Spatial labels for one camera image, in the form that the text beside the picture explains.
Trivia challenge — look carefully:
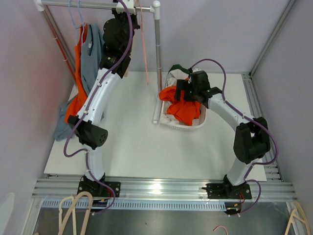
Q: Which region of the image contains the blue wire hanger left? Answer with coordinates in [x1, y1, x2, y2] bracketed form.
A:
[68, 0, 80, 29]

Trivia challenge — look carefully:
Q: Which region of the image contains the beige wooden hanger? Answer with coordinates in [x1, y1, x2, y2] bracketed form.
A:
[124, 30, 136, 77]

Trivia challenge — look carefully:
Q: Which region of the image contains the beige hangers bottom left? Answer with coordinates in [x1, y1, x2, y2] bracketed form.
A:
[58, 191, 93, 235]

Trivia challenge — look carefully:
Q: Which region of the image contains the silver white clothes rack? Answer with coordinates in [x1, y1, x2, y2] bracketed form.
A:
[33, 0, 169, 124]

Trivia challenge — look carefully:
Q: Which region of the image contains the grey blue t shirt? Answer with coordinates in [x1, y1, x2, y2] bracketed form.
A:
[54, 23, 104, 141]

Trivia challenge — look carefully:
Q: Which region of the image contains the light blue wire hanger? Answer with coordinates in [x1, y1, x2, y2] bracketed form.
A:
[77, 0, 86, 46]

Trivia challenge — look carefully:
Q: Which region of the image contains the beige hanger bottom right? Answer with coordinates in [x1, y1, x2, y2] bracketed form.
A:
[284, 201, 311, 235]

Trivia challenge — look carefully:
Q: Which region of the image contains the green white t shirt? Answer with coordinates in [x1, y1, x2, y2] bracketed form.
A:
[158, 64, 196, 125]

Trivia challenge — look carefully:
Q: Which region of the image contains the white slotted cable duct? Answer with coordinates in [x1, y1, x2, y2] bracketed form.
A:
[41, 199, 226, 212]

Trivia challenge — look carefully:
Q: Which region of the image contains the pink hanger hook floor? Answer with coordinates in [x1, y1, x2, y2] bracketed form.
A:
[212, 225, 228, 235]

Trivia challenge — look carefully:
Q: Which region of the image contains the white plastic laundry basket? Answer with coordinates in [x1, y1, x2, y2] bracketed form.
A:
[157, 73, 207, 133]

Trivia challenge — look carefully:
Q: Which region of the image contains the orange t shirt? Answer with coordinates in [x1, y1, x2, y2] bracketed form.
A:
[159, 86, 201, 126]
[65, 24, 88, 124]

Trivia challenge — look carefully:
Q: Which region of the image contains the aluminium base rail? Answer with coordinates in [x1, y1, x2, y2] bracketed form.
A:
[31, 175, 297, 202]

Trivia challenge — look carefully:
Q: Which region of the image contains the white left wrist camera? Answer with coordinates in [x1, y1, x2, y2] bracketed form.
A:
[113, 0, 136, 15]

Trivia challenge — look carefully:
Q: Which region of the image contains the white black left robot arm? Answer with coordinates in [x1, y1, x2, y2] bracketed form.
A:
[68, 9, 140, 197]

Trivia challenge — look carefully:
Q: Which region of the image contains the pink wire hanger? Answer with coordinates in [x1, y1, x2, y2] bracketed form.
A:
[137, 0, 149, 85]

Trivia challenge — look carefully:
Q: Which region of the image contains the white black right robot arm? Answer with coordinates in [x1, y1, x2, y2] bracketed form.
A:
[175, 70, 270, 199]

